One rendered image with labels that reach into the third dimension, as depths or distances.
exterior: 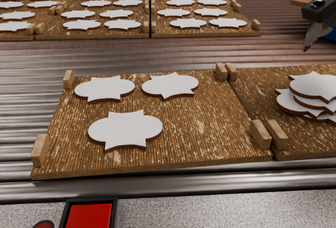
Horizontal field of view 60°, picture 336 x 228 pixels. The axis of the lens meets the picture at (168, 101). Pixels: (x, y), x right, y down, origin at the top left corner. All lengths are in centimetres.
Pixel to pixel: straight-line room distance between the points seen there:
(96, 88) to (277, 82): 45
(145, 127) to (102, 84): 21
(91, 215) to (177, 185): 14
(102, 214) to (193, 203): 13
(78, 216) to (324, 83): 57
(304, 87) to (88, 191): 49
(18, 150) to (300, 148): 52
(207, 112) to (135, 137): 17
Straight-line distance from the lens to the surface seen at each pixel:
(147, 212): 46
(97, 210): 46
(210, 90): 71
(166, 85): 70
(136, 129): 56
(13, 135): 66
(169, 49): 100
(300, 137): 61
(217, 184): 50
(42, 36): 117
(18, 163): 58
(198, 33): 111
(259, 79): 79
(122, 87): 70
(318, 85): 72
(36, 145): 54
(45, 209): 50
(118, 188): 49
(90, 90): 70
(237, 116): 62
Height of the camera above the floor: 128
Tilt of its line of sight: 31 degrees down
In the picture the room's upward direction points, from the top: straight up
